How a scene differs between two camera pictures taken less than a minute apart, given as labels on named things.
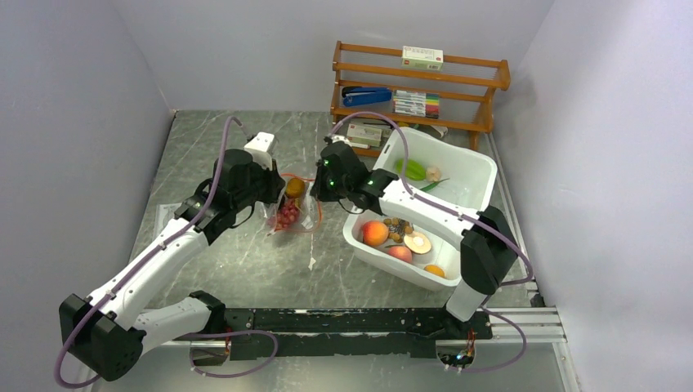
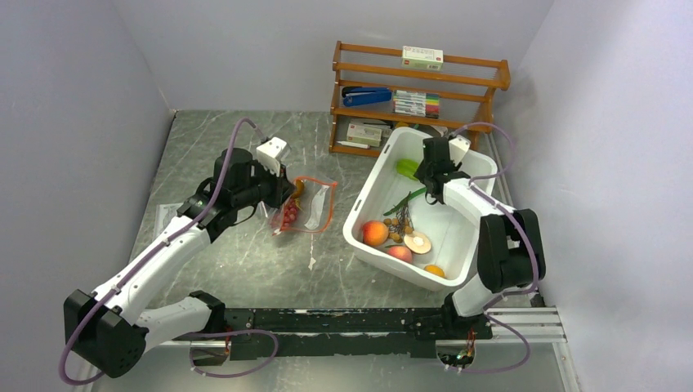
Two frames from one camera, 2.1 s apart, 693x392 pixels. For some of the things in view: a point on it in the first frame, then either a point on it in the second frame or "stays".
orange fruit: [295, 188] stays
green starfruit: [415, 171] stays
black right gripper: [319, 190] → [421, 172]
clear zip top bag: [298, 211] stays
